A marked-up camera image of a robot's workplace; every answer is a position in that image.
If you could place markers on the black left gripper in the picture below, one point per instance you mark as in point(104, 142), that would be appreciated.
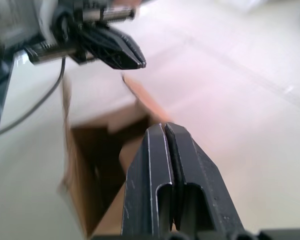
point(67, 32)

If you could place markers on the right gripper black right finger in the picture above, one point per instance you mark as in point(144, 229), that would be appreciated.
point(200, 180)

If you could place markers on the small brown cardboard box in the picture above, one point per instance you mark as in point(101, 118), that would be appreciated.
point(85, 145)

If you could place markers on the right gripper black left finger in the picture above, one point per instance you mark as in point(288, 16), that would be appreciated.
point(145, 187)

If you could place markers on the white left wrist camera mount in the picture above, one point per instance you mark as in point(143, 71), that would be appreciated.
point(46, 22)

